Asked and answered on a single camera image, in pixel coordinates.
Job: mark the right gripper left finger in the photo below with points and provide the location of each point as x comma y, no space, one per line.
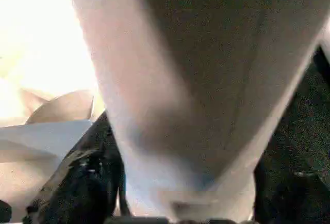
82,188

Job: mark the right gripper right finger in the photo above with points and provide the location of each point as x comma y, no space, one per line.
288,198

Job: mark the white plastic table leg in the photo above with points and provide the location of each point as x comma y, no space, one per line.
206,79

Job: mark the white plastic table top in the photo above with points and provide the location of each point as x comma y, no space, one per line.
38,40

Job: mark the black plastic mat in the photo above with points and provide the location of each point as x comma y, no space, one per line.
309,110

